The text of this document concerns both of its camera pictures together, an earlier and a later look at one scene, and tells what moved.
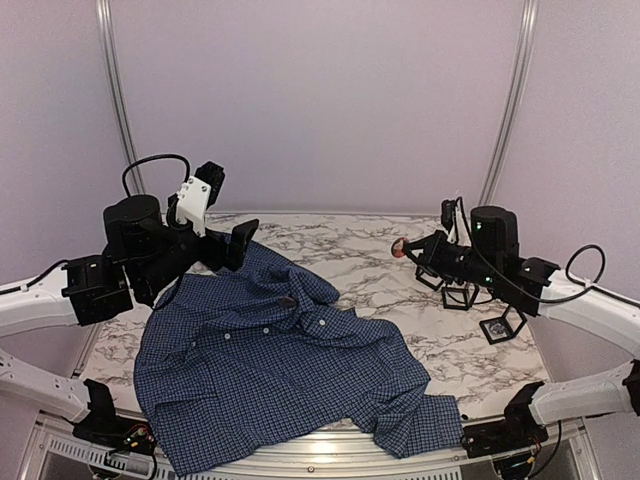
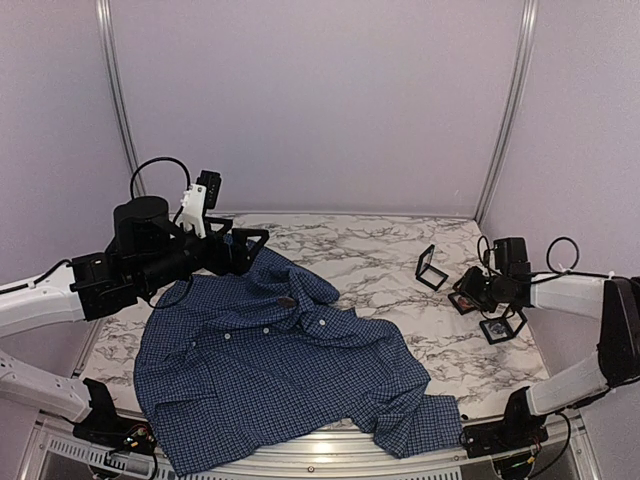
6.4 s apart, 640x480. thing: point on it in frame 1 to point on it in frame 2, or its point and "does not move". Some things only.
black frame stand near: (504, 327) does not move
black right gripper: (431, 259) to (467, 285)
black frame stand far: (420, 270) does not move
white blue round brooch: (498, 328) does not move
